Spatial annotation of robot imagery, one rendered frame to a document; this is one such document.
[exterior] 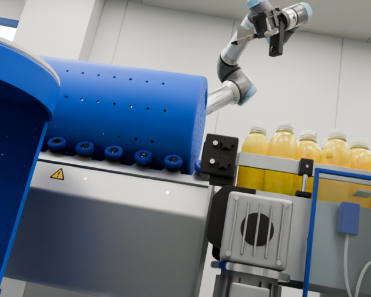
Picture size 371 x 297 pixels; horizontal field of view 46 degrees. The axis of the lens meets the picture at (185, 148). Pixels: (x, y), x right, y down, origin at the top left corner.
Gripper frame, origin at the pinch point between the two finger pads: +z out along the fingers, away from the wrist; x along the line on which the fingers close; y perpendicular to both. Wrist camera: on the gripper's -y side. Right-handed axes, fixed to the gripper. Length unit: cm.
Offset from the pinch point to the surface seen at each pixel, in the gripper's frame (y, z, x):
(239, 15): 4, -242, -217
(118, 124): -6, 59, 6
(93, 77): 6, 57, -1
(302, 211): -30, 50, 47
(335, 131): -21, 29, 44
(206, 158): -16, 57, 32
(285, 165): -23, 45, 41
